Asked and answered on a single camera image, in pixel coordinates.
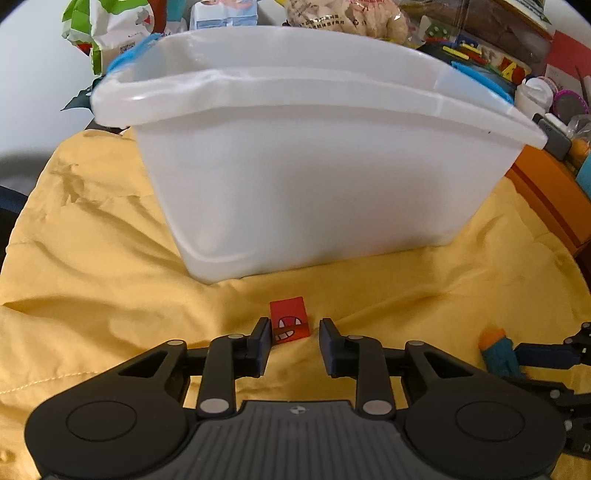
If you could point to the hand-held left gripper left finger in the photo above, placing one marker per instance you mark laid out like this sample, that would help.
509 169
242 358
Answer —
264 344

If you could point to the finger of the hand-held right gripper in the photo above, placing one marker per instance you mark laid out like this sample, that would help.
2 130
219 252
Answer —
540 354
549 391

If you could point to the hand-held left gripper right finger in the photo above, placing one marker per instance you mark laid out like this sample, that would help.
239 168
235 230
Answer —
327 344

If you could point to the red block with face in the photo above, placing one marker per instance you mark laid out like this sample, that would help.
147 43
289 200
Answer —
288 318

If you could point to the blue toy cannon orange tip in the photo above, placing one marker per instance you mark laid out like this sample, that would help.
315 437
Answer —
498 355

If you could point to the white plastic container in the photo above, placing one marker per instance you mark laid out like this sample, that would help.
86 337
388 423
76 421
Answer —
300 184

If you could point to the orange box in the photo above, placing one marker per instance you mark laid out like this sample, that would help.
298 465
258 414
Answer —
549 194

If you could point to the yellow blanket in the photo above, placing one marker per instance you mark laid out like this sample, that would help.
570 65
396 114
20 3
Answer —
115 277

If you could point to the light blue box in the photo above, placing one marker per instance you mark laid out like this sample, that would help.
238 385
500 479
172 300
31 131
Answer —
585 173

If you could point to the grey power bank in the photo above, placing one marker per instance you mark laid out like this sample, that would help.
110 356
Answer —
554 136

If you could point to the purple round object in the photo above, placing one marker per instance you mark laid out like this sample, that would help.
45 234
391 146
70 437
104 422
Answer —
570 102

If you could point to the white jar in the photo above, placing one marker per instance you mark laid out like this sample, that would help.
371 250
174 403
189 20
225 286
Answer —
533 94

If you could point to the black bag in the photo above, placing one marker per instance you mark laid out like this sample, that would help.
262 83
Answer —
9 201

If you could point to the red box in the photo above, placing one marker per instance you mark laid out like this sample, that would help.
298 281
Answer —
568 55

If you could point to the colourful toy box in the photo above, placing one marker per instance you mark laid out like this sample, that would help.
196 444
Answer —
475 53

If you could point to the clear bag of crackers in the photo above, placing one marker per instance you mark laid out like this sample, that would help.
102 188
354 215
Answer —
346 18

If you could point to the white and blue pack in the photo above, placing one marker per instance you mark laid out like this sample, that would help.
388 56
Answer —
224 14

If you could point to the green and white snack bag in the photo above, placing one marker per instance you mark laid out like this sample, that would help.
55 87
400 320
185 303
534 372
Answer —
111 27

